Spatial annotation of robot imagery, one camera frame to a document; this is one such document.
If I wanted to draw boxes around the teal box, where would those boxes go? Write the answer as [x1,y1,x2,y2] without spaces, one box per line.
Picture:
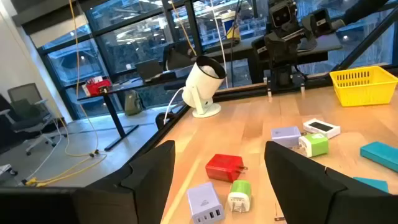
[353,176,390,194]
[359,141,398,173]

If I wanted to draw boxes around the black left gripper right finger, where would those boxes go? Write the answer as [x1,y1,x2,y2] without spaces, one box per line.
[264,141,398,224]

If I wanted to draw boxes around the green and white wall charger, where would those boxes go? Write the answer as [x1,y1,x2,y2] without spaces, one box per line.
[227,180,252,213]
[297,133,330,158]

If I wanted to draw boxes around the green backpack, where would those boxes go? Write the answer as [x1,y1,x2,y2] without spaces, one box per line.
[124,90,144,117]

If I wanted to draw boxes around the grey office chair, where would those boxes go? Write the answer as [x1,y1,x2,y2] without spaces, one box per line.
[6,83,58,156]

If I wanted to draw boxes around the black standing desk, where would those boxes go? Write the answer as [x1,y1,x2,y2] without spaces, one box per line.
[76,70,187,152]

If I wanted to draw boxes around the long yellow floor cable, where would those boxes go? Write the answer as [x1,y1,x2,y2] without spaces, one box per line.
[21,0,108,188]

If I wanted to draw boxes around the black window frame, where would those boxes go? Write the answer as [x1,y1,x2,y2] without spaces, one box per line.
[37,0,398,121]

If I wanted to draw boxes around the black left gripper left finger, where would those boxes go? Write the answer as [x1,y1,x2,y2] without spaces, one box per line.
[73,139,176,224]

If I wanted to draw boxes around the dark background laptop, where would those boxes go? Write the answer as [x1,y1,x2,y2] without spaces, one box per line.
[134,58,165,83]

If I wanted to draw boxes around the yellow hanging cable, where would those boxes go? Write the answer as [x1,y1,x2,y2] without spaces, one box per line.
[169,0,198,57]

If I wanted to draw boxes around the black diagonal frame strut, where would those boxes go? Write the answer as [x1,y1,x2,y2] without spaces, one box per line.
[334,6,398,73]
[341,0,390,26]

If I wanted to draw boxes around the yellow plastic basket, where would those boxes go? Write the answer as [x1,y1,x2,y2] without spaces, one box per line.
[328,65,398,108]

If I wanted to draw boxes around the black office chair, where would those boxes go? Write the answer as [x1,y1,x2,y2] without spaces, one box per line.
[162,41,196,72]

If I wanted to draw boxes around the red storage box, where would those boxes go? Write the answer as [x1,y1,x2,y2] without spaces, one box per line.
[82,76,112,97]

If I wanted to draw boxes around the white hanging cable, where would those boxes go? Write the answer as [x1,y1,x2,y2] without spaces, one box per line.
[210,0,230,90]

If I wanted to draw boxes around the blue and yellow container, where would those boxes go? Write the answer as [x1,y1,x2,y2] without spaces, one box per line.
[221,11,241,40]

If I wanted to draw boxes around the red wall charger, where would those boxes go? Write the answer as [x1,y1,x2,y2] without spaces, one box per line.
[205,153,249,183]

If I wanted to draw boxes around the white lamp cable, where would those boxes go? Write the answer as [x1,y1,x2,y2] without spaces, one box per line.
[163,86,187,125]

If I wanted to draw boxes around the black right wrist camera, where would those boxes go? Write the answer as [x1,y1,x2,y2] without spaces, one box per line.
[269,1,301,32]

